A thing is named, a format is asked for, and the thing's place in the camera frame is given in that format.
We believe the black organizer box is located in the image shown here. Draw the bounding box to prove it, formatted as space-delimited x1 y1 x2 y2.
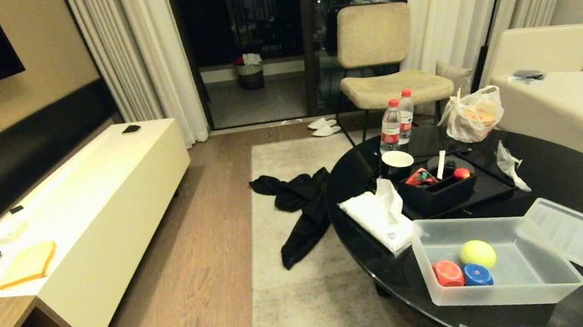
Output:
395 154 482 221

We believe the yellow tennis ball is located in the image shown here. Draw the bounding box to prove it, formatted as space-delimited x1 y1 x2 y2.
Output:
459 238 499 273

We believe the clear plastic box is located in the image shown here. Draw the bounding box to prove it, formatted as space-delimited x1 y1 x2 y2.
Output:
409 201 583 319

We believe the black clothing on floor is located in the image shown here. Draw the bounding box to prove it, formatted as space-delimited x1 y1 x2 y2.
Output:
248 166 341 274

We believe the white slipper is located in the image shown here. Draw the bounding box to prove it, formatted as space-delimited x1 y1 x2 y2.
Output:
307 116 338 131
311 124 342 138

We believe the trash bin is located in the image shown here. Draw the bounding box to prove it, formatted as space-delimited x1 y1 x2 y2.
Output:
233 52 267 92

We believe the white tissue pack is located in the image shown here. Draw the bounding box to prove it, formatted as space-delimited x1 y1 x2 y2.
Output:
336 175 417 261

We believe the plastic water bottle red cap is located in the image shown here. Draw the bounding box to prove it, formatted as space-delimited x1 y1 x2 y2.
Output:
375 98 406 155
394 88 419 146

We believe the white rimmed black cup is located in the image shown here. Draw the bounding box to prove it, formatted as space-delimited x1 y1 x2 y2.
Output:
380 149 416 180

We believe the grey area rug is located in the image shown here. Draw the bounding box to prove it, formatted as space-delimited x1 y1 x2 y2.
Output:
228 124 448 327

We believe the red packet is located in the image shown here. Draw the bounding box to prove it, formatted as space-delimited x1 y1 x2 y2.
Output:
404 166 439 189

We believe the beige upholstered chair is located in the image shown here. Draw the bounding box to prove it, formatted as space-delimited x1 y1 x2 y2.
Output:
323 0 461 149

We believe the white plastic bag with food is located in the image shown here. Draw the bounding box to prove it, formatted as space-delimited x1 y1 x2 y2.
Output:
435 84 508 147

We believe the white curtain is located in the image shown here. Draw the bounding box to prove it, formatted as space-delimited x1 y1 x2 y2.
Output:
64 0 212 161
395 0 583 97

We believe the red plastic cup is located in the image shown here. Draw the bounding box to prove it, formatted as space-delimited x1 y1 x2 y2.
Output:
432 258 466 290

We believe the white tv cabinet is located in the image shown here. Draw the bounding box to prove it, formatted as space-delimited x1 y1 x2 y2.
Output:
0 116 210 327

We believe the black tray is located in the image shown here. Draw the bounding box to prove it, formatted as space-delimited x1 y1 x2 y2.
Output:
363 142 522 227

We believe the blue plastic cup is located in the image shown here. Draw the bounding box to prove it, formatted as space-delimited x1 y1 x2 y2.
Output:
462 261 495 289

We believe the crumpled clear plastic wrapper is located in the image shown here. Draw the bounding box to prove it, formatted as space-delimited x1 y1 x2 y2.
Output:
494 137 532 196

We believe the dark object on sofa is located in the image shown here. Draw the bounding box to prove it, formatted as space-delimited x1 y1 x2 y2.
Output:
513 67 545 84

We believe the black floor lamp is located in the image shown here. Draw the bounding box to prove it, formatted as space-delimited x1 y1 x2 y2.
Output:
461 0 534 94

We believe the round black glass table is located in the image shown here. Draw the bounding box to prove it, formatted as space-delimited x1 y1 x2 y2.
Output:
318 107 583 327

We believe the cream sofa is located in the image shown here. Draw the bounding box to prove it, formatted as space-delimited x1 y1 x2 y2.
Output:
476 11 583 197

